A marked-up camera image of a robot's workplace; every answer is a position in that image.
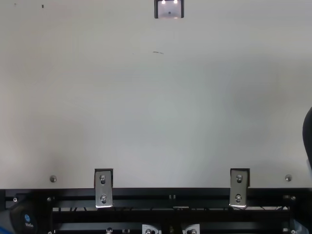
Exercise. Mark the small square scanner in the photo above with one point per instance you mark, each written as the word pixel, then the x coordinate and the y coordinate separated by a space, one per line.
pixel 169 9

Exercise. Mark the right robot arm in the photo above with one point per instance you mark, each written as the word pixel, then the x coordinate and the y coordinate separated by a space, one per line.
pixel 308 136

